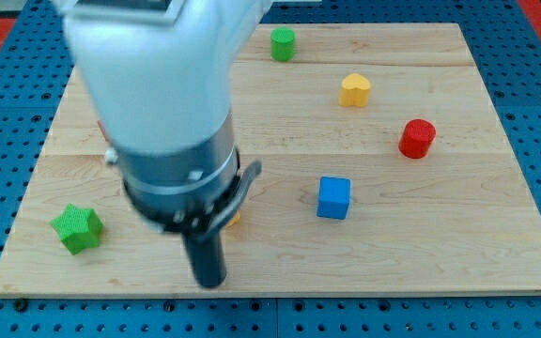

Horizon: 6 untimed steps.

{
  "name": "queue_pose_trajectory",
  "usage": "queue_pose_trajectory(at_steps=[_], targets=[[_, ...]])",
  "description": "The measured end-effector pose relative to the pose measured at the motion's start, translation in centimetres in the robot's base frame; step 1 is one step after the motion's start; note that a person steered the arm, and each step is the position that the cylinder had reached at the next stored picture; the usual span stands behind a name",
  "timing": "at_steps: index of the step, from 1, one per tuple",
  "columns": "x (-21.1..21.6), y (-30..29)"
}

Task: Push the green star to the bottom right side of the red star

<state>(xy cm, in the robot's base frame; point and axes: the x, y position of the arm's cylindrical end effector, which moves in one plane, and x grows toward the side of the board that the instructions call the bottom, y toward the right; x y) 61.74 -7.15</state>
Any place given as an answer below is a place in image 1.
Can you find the grey black tool mount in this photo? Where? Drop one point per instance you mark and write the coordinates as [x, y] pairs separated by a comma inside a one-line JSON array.
[[181, 171]]

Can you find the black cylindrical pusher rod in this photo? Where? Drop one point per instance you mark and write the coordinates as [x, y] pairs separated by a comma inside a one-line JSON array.
[[206, 259]]

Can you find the green star block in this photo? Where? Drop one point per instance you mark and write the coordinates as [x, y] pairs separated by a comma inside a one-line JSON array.
[[78, 228]]

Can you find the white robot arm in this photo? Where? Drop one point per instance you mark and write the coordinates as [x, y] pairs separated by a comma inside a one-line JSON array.
[[158, 75]]

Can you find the yellow block behind arm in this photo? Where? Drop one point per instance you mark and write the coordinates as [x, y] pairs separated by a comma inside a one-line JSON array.
[[234, 220]]

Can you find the blue cube block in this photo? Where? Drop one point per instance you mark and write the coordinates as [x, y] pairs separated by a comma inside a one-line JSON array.
[[333, 197]]

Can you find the green cylinder block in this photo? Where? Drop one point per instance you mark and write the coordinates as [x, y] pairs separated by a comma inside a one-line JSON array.
[[282, 44]]

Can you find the yellow heart block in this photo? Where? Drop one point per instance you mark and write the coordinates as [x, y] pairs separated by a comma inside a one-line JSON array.
[[354, 91]]

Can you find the wooden board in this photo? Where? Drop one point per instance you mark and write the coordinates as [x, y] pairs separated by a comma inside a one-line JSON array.
[[459, 222]]

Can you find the red cylinder block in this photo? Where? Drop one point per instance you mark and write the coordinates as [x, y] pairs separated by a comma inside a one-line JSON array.
[[417, 138]]

